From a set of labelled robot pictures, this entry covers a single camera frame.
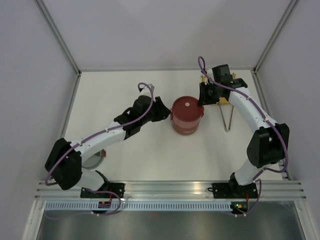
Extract metal tongs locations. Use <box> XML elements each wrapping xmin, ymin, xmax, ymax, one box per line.
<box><xmin>217</xmin><ymin>103</ymin><xmax>234</xmax><ymax>133</ymax></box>

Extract red steel bowl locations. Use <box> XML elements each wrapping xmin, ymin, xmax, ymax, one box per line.
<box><xmin>170</xmin><ymin>96</ymin><xmax>205</xmax><ymax>129</ymax></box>
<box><xmin>171</xmin><ymin>121</ymin><xmax>200</xmax><ymax>136</ymax></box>

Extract red lid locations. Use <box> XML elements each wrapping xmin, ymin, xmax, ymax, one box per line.
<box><xmin>171</xmin><ymin>96</ymin><xmax>204</xmax><ymax>122</ymax></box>

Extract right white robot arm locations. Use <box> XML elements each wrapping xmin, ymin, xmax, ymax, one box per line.
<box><xmin>198</xmin><ymin>64</ymin><xmax>290</xmax><ymax>199</ymax></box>

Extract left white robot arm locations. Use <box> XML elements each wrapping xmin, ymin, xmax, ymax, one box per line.
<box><xmin>44</xmin><ymin>95</ymin><xmax>171</xmax><ymax>198</ymax></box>

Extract yellow bamboo mat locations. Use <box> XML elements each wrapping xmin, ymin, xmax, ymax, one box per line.
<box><xmin>199</xmin><ymin>72</ymin><xmax>237</xmax><ymax>106</ymax></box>

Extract grey transparent lid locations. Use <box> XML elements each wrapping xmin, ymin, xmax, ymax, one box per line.
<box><xmin>82</xmin><ymin>149</ymin><xmax>107</xmax><ymax>170</ymax></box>

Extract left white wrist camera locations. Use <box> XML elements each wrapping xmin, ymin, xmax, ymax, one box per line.
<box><xmin>141</xmin><ymin>84</ymin><xmax>155</xmax><ymax>92</ymax></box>

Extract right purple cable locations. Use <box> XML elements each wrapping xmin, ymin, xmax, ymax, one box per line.
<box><xmin>197</xmin><ymin>56</ymin><xmax>291</xmax><ymax>218</ymax></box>

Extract right aluminium frame post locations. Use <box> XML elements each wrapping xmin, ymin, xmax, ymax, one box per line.
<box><xmin>252</xmin><ymin>0</ymin><xmax>300</xmax><ymax>75</ymax></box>

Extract aluminium frame post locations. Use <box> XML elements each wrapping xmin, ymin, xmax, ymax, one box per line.
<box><xmin>33</xmin><ymin>0</ymin><xmax>81</xmax><ymax>73</ymax></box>
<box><xmin>252</xmin><ymin>0</ymin><xmax>300</xmax><ymax>75</ymax></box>

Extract left aluminium frame post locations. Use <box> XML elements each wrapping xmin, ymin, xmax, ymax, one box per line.
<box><xmin>33</xmin><ymin>0</ymin><xmax>81</xmax><ymax>73</ymax></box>

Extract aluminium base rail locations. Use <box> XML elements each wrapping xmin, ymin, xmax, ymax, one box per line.
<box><xmin>33</xmin><ymin>180</ymin><xmax>307</xmax><ymax>201</ymax></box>

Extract white slotted cable duct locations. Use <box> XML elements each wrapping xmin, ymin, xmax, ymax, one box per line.
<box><xmin>45</xmin><ymin>200</ymin><xmax>232</xmax><ymax>212</ymax></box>

